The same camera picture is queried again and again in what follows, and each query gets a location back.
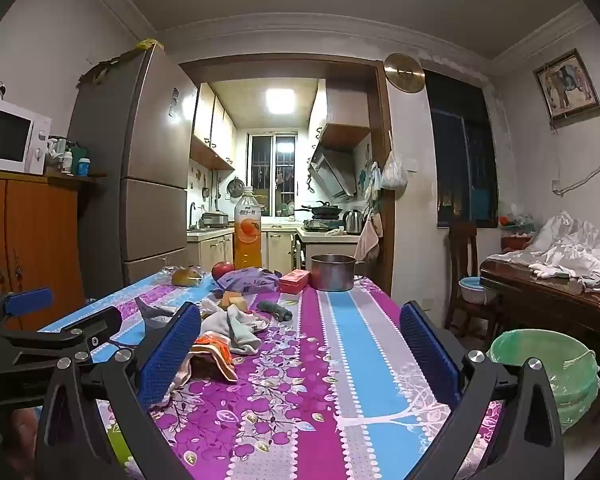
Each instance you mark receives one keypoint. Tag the blue plastic basin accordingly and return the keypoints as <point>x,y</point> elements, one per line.
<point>472,291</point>

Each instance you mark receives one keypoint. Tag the dark barred window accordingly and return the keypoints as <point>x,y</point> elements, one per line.
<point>462,160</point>

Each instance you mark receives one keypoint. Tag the kitchen window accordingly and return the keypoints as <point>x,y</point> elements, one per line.
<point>272,170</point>

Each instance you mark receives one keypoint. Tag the black wok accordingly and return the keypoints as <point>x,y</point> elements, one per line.
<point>325,208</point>

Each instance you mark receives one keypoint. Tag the orange snack wrapper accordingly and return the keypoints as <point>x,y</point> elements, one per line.
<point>216,347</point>

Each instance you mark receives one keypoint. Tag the white microwave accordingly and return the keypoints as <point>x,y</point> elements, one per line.
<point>10,135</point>

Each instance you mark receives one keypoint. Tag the steel kettle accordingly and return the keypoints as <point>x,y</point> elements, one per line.
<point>353,222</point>

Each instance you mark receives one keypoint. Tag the green-lined round bin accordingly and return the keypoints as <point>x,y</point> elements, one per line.
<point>565,375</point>

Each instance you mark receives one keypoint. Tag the gold round wall plate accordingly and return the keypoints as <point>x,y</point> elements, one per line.
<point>404,73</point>

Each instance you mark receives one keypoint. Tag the steel pot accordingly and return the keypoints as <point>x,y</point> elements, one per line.
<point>332,275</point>

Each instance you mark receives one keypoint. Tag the purple plastic bag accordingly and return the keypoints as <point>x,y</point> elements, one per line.
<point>247,281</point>

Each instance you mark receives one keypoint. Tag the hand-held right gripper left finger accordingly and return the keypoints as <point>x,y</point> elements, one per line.
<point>167,355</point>

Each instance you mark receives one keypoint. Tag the grey sock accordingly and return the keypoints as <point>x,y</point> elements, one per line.
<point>242,332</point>

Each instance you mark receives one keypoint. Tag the red box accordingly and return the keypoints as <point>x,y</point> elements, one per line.
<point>294,281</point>

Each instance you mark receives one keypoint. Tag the framed elephant picture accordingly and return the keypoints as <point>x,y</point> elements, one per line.
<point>569,85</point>

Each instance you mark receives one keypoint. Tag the hanging clear plastic bag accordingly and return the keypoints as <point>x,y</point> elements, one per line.
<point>394,172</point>

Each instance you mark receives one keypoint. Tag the orange wooden cabinet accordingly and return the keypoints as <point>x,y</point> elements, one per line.
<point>35,240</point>

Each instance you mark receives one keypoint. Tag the brown wooden dining table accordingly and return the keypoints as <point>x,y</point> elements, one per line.
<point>545,295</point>

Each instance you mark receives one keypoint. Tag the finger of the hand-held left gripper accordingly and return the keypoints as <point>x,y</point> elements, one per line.
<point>80,327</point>
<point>27,301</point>

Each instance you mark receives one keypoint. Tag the steel range hood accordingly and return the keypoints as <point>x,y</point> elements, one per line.
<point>332,175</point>

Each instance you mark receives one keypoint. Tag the pink hanging towel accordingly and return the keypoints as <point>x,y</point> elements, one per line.
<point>367,242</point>

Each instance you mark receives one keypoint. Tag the square ceiling light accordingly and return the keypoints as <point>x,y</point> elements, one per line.
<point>280,101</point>

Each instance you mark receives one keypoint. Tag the dark grey toy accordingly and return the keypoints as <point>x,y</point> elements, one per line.
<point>275,311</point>

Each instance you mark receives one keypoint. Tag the kitchen wall cabinets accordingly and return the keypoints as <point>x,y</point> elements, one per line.
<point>212,130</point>

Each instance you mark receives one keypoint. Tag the hanging round strainer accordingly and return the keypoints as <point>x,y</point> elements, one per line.
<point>235,187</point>

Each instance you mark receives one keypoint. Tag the orange juice bottle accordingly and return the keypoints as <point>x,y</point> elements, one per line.
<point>248,230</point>

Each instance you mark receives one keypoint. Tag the white glove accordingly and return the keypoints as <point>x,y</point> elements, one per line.
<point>545,270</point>

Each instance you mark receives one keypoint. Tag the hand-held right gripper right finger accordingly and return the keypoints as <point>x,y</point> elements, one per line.
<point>427,350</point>

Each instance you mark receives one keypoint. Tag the grey refrigerator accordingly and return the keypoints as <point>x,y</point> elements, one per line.
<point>150,160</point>

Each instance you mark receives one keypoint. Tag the dark wooden chair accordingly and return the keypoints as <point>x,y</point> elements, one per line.
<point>462,255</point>

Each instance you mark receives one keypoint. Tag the red apple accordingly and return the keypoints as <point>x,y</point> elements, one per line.
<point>222,271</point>

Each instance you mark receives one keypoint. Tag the white crumpled sheet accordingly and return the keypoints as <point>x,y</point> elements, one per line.
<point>570,245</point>

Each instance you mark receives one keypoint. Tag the purple floral tablecloth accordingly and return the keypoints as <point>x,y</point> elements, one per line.
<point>360,360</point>

